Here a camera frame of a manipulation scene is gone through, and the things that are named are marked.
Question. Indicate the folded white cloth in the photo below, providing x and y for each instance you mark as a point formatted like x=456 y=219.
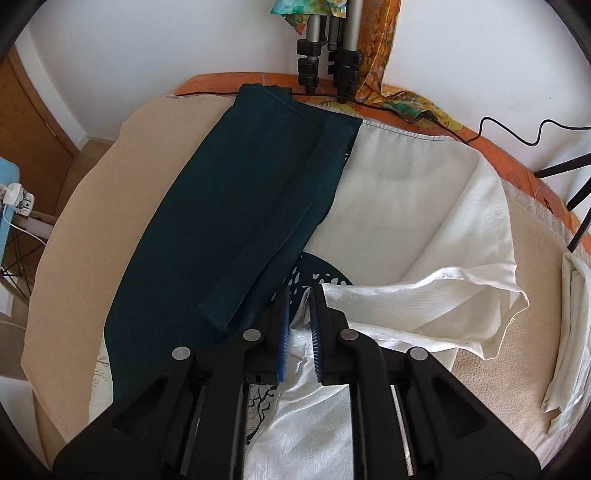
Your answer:
x=570 y=332

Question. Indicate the beige blanket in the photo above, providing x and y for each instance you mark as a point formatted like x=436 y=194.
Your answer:
x=69 y=254

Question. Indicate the light blue board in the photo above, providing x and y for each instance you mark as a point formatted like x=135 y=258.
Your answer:
x=9 y=175

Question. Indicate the silver folded tripod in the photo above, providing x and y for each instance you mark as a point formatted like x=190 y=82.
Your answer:
x=344 y=60

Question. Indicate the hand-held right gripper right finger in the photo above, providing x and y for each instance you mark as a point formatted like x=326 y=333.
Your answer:
x=316 y=344

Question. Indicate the wooden door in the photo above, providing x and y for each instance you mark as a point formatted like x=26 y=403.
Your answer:
x=32 y=120

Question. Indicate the teal and white patterned shirt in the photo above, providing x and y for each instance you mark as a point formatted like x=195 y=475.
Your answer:
x=221 y=207

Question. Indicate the orange and green scarf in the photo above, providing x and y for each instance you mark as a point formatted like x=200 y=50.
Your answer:
x=383 y=60

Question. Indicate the checked white blanket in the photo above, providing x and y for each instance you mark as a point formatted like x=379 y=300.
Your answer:
x=531 y=205

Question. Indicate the orange patterned bedsheet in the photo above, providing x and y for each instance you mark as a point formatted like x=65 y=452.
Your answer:
x=508 y=161

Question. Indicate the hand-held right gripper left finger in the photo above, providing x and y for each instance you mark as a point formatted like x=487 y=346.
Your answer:
x=282 y=344

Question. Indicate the white plug adapter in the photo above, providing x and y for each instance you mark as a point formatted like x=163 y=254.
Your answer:
x=18 y=198

